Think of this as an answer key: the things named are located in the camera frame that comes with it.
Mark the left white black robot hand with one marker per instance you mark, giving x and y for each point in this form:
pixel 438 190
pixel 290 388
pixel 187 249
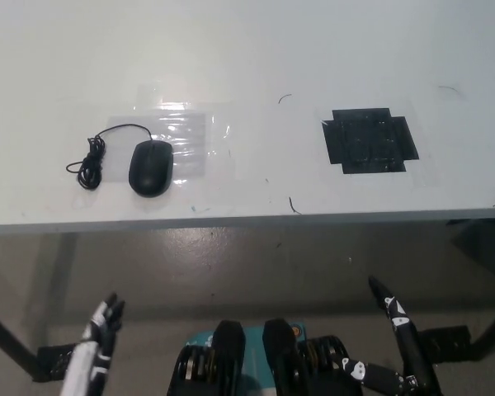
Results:
pixel 95 342

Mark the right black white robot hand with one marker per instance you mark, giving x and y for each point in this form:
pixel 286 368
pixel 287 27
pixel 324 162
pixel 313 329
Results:
pixel 412 342

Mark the black computer mouse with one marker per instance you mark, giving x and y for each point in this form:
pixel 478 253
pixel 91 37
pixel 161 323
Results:
pixel 150 169

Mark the black perforated foot plate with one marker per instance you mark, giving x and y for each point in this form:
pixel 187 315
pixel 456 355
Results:
pixel 445 340
pixel 51 361

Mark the black tape patch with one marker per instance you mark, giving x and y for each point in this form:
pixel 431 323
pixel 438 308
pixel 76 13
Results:
pixel 369 142

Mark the clear plastic sheet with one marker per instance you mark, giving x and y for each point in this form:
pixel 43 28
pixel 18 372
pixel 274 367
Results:
pixel 189 132

